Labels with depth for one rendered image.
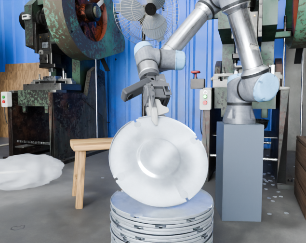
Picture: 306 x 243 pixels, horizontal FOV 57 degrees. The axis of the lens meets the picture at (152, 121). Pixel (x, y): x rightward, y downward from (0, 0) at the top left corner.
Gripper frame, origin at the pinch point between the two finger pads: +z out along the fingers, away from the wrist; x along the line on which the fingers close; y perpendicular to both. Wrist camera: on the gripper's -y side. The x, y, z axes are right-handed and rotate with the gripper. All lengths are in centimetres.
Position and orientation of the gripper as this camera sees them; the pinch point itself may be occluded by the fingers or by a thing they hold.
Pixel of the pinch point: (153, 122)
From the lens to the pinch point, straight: 87.8
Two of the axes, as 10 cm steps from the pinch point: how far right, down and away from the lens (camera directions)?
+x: -2.0, 5.8, 7.9
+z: 1.7, 8.2, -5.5
